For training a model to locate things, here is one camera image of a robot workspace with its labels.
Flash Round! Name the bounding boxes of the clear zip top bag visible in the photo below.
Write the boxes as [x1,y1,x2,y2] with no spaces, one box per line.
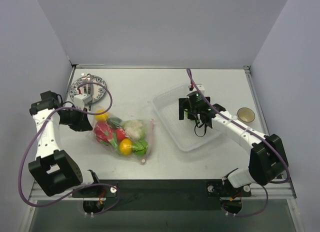
[89,109,154,165]

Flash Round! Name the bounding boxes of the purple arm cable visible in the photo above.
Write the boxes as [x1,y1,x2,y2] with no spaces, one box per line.
[186,68,291,218]
[18,82,121,215]

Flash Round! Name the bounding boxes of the blue patterned plate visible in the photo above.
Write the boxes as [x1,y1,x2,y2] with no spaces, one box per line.
[68,75,107,104]

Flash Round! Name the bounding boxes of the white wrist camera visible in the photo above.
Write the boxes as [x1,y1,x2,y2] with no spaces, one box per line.
[73,93,93,110]
[188,83,206,96]

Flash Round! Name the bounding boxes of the metal spoon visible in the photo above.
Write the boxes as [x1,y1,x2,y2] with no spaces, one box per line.
[87,73,94,111]

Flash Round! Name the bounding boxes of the white plastic basket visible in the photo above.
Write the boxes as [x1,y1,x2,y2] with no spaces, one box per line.
[151,83,221,152]

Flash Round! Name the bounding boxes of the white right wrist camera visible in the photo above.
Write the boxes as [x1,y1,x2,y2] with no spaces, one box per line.
[188,83,206,96]

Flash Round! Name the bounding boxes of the yellow fake lemon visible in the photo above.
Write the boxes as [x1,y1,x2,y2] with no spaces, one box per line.
[119,138,133,156]

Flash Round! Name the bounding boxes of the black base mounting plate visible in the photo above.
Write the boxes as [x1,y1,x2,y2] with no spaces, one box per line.
[71,183,242,214]

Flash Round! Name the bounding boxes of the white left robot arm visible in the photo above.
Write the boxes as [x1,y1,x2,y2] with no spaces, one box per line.
[28,91,102,198]

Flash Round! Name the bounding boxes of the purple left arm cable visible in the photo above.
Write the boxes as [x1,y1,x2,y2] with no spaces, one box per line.
[18,82,121,215]

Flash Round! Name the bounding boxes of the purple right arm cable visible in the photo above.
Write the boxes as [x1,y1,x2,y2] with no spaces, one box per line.
[186,68,291,218]

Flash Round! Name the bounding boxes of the cream mug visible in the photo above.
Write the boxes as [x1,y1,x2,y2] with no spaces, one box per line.
[237,107,256,123]

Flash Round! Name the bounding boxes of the aluminium front rail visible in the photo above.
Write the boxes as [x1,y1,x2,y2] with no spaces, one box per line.
[29,178,297,202]

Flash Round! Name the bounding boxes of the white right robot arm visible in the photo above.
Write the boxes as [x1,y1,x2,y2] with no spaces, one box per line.
[178,92,289,196]

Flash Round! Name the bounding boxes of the metal fork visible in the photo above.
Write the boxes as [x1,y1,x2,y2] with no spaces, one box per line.
[80,73,87,94]

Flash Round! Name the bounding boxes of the red fake dragon fruit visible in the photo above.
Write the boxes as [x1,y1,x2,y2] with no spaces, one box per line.
[93,121,118,148]

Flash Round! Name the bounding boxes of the green fake watermelon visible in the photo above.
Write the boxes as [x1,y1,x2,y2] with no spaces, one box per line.
[132,139,149,157]

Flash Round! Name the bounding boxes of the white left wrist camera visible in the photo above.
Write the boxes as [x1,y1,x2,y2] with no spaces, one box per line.
[73,93,93,110]

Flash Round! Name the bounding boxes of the white fake cauliflower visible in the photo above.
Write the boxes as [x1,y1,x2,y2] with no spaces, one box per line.
[122,119,147,141]

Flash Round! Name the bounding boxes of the dark green fake avocado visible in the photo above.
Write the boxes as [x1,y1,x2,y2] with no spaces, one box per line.
[107,116,123,129]

